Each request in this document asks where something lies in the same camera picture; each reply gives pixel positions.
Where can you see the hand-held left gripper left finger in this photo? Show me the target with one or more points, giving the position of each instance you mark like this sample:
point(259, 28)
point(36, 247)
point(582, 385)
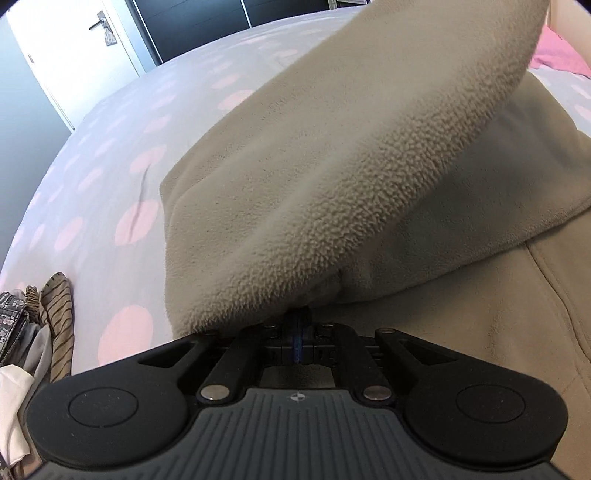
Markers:
point(279, 346)

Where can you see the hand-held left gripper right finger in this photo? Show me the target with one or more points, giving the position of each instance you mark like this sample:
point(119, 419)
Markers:
point(318, 346)

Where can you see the beige fleece hoodie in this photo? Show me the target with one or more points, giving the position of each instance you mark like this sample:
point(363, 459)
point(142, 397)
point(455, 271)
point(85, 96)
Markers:
point(369, 138)

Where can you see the brown striped garment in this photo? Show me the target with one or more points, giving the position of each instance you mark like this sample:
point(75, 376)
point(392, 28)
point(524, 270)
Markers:
point(57, 323)

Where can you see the light grey garment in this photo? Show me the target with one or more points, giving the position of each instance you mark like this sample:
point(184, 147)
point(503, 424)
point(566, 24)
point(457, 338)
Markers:
point(37, 346)

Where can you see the polka dot bed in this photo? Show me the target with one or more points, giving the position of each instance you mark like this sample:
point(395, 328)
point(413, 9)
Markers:
point(92, 184)

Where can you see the dark floral garment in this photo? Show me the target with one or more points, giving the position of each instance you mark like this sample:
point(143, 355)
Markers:
point(11, 318)

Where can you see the white garment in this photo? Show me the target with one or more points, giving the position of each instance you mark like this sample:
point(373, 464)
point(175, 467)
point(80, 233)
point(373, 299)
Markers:
point(14, 406)

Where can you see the dark sliding wardrobe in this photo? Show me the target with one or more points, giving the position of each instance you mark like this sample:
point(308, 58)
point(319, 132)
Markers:
point(198, 23)

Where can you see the hanging door tag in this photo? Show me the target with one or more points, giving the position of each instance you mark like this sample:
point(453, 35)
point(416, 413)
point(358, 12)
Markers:
point(109, 37)

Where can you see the white door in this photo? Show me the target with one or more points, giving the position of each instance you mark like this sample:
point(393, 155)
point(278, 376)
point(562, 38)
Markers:
point(69, 46)

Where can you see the pink pillow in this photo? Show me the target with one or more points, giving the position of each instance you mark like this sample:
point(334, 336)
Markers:
point(563, 55)

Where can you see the cream padded headboard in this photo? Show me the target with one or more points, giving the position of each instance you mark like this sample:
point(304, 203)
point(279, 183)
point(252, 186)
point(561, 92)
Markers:
point(568, 14)

